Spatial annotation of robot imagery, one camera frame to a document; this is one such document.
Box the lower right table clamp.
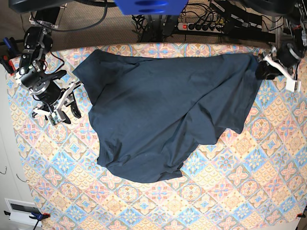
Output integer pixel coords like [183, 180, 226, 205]
[296, 213, 306, 219]

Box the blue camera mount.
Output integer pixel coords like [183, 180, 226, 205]
[114, 0, 188, 15]

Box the white floor vent box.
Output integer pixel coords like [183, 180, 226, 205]
[4, 198, 39, 227]

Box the lower left table clamp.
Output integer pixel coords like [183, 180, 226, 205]
[4, 211, 50, 230]

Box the colourful patterned tablecloth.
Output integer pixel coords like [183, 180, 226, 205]
[5, 42, 307, 230]

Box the dark navy t-shirt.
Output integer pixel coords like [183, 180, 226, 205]
[73, 50, 261, 183]

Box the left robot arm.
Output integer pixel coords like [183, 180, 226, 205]
[240, 0, 307, 80]

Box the table clamp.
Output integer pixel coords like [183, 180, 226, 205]
[0, 37, 17, 75]
[296, 213, 306, 219]
[4, 211, 50, 230]

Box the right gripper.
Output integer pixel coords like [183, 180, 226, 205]
[15, 68, 82, 124]

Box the white power strip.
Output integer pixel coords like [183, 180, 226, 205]
[177, 23, 222, 33]

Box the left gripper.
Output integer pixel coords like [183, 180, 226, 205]
[255, 40, 305, 80]

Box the upper left table clamp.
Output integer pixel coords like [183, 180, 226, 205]
[0, 37, 17, 75]

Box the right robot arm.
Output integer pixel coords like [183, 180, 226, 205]
[9, 0, 81, 126]

